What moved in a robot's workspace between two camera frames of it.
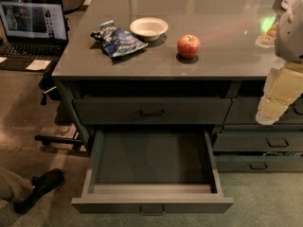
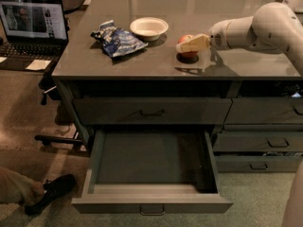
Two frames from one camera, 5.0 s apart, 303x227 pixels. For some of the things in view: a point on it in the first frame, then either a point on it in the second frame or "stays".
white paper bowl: [150, 28] stays
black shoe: [41, 183] to [52, 188]
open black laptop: [33, 28] stays
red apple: [188, 45] stays
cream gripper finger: [282, 85] to [223, 35]
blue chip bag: [116, 41] stays
